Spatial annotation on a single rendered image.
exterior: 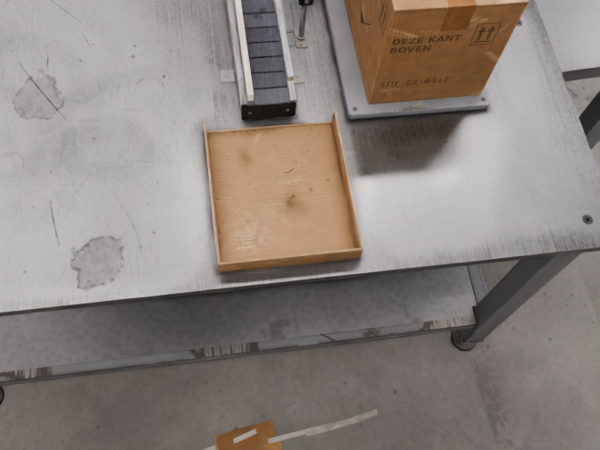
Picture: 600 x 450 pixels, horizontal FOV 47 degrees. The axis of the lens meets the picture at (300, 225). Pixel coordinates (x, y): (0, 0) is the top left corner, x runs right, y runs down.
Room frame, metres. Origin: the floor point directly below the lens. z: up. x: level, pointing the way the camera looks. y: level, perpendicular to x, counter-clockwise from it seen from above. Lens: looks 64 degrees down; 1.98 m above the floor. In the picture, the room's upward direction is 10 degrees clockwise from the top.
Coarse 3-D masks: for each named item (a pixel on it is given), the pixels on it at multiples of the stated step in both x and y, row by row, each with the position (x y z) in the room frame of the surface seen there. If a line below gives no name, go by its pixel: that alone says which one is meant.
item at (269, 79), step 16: (256, 0) 1.03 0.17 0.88; (272, 0) 1.04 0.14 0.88; (256, 16) 0.99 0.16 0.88; (272, 16) 1.00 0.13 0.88; (256, 32) 0.95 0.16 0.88; (272, 32) 0.95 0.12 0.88; (256, 48) 0.91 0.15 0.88; (272, 48) 0.91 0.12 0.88; (256, 64) 0.87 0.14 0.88; (272, 64) 0.87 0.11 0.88; (256, 80) 0.83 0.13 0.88; (272, 80) 0.83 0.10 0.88; (256, 96) 0.79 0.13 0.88; (272, 96) 0.80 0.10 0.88; (288, 96) 0.80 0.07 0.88
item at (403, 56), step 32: (352, 0) 1.05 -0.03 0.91; (384, 0) 0.89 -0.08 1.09; (416, 0) 0.87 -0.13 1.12; (448, 0) 0.88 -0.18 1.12; (480, 0) 0.89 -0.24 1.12; (512, 0) 0.91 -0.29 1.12; (352, 32) 1.01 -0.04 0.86; (384, 32) 0.85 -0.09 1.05; (416, 32) 0.85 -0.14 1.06; (448, 32) 0.87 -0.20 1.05; (480, 32) 0.89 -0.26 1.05; (384, 64) 0.84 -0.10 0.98; (416, 64) 0.86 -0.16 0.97; (448, 64) 0.88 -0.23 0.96; (480, 64) 0.90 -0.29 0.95; (384, 96) 0.85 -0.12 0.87; (416, 96) 0.87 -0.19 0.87; (448, 96) 0.89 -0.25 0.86
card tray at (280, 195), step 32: (256, 128) 0.75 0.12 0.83; (288, 128) 0.76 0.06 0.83; (320, 128) 0.77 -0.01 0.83; (224, 160) 0.66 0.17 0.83; (256, 160) 0.68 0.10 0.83; (288, 160) 0.69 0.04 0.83; (320, 160) 0.70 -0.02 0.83; (224, 192) 0.59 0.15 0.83; (256, 192) 0.61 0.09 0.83; (288, 192) 0.62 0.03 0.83; (320, 192) 0.63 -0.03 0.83; (224, 224) 0.53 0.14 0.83; (256, 224) 0.54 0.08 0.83; (288, 224) 0.55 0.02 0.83; (320, 224) 0.56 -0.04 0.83; (352, 224) 0.57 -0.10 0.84; (224, 256) 0.46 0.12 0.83; (256, 256) 0.48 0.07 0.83; (288, 256) 0.47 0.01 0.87; (320, 256) 0.49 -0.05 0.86; (352, 256) 0.51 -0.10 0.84
